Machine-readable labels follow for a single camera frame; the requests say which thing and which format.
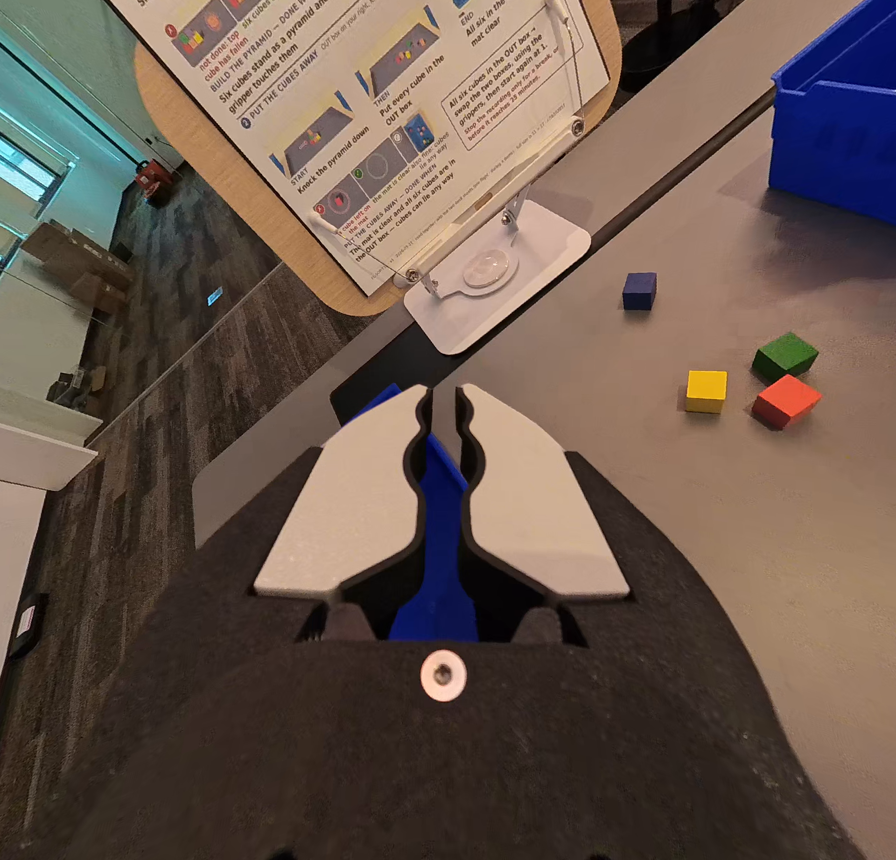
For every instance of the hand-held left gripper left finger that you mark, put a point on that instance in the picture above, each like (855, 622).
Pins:
(343, 517)

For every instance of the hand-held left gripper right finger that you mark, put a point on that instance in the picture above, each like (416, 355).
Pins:
(539, 517)

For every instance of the blue plastic bin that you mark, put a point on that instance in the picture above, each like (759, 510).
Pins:
(441, 559)
(840, 139)

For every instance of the yellow wooden cube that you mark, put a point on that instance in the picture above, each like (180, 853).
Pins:
(705, 391)

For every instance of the blue wooden cube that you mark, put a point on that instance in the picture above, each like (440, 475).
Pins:
(638, 291)

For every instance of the orange wooden cube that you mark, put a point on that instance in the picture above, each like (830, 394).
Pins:
(787, 401)

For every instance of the green wooden cube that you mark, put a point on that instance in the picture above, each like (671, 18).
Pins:
(784, 354)

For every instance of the small cardboard box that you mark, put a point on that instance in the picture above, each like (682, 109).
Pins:
(101, 293)

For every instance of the black power adapter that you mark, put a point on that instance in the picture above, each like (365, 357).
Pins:
(28, 625)

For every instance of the red air mover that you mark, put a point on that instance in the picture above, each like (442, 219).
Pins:
(154, 177)

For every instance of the large cardboard box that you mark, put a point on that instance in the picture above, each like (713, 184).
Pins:
(63, 247)

